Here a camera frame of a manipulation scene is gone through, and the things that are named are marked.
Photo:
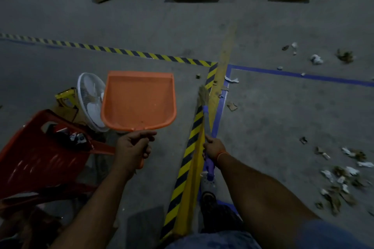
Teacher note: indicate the person's left hand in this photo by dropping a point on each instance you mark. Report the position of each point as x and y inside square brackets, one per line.
[128, 148]

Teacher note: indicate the person's right hand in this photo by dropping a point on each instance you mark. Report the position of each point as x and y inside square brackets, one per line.
[214, 149]

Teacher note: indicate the person's right fingers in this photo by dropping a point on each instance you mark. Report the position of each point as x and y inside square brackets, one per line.
[206, 148]

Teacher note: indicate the person's left thumb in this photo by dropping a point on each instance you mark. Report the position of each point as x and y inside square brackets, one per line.
[144, 134]

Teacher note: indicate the orange plastic dustpan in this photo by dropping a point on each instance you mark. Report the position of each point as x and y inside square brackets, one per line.
[138, 100]

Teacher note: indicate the person's right forearm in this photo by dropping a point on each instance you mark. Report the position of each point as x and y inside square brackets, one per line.
[257, 196]

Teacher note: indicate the person's left forearm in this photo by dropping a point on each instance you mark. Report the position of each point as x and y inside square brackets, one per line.
[96, 213]

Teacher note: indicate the orange thread wristband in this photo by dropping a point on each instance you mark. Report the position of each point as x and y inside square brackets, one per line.
[222, 155]

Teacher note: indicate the grey clog shoe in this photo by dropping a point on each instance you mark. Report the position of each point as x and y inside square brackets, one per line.
[209, 184]

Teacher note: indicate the brown cardboard scrap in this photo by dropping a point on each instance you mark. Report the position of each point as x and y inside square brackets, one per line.
[232, 106]

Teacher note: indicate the white electric fan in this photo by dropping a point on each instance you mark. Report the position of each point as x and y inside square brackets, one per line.
[89, 103]

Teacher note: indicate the person's leg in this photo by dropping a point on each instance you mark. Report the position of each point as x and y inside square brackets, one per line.
[219, 213]

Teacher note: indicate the black item on chair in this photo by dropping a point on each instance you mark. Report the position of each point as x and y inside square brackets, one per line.
[73, 138]

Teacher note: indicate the torn white paper scrap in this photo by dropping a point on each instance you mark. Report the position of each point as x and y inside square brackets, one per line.
[231, 80]

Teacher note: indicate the small dark litter scrap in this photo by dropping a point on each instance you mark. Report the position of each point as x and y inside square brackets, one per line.
[303, 140]

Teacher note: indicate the red plastic chair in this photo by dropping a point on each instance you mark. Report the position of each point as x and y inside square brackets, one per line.
[35, 155]

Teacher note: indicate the white and brown litter bits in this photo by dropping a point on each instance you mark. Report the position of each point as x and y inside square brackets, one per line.
[292, 47]

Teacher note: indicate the pile of paper leaf litter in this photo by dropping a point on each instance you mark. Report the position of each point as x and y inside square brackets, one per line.
[341, 181]

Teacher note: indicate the crumpled white paper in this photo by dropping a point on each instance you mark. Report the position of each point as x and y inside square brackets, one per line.
[316, 59]

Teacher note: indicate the blue shorts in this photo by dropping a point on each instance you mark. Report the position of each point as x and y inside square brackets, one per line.
[321, 237]

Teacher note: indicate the dried leaf clump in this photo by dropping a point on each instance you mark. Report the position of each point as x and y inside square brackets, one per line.
[345, 55]

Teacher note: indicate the yellow metal frame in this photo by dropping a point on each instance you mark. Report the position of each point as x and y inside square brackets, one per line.
[65, 97]

